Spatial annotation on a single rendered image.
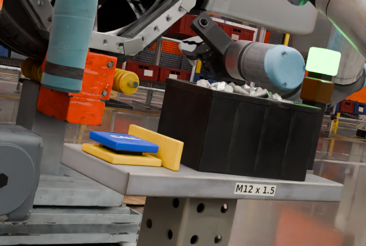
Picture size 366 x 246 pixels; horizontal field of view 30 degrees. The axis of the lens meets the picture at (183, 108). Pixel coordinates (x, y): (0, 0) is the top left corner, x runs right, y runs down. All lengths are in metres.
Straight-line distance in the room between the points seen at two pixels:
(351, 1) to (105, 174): 0.40
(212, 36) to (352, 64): 0.34
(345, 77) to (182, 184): 0.69
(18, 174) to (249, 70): 0.54
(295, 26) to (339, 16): 1.23
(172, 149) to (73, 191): 0.85
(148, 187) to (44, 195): 0.86
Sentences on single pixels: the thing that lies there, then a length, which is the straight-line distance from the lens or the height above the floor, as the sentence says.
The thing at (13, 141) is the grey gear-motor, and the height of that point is 0.39.
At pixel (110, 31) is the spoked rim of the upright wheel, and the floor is 0.63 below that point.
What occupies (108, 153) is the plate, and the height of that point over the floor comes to 0.46.
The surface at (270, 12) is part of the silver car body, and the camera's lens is 2.12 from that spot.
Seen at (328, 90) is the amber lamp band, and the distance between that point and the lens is 1.16.
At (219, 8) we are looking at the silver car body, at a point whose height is 0.76.
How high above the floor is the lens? 0.60
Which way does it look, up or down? 4 degrees down
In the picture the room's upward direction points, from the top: 11 degrees clockwise
